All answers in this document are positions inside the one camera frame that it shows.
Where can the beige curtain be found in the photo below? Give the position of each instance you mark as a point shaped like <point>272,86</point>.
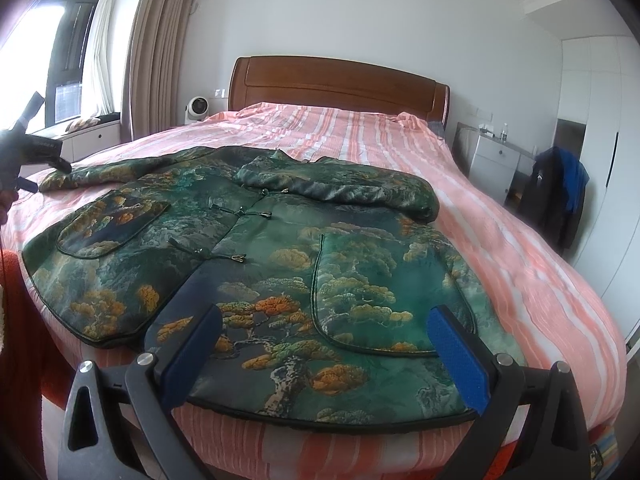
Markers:
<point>155,50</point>

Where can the small white round fan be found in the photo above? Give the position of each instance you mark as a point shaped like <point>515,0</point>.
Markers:
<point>196,109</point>

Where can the small clear bottle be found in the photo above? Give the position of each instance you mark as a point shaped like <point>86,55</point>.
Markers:
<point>503,132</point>

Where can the blue hanging garment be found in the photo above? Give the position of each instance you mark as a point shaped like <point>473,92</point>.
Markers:
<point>575,175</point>

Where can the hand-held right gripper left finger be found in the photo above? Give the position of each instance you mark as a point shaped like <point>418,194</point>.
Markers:
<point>192,360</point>

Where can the wooden headboard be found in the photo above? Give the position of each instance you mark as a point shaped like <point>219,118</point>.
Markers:
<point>325,85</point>

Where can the dark framed window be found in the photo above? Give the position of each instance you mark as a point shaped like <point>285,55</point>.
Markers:
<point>70,60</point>

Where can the white wall switch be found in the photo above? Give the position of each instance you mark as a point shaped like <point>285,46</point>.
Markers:
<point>220,93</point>

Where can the patterned window seat cushion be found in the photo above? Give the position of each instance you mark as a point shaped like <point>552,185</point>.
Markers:
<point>82,124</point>

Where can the colourful striped cloth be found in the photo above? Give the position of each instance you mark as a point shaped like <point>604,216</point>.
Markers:
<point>602,455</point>

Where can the white wardrobe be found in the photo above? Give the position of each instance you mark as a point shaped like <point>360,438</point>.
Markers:
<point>610,185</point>

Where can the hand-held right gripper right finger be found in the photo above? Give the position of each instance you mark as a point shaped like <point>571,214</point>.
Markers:
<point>460,360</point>

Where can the green patterned padded jacket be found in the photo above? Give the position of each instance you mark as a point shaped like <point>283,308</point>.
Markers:
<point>280,270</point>

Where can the white window seat cabinet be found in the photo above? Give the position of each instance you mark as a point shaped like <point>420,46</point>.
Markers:
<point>95,139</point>

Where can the orange cloth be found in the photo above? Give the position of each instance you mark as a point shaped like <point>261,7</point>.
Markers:
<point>20,320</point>

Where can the white drawer cabinet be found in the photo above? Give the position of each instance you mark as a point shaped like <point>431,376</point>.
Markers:
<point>492,160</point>

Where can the white sheer curtain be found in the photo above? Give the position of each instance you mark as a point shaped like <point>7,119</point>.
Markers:
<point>102,55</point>

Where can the black hanging jacket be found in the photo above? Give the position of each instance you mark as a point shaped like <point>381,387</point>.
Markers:
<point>545,195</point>

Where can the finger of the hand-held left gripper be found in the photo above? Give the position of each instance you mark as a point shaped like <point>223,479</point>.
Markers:
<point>31,109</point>
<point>26,185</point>

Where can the bed with pink striped sheet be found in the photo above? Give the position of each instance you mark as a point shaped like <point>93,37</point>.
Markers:
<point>500,240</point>

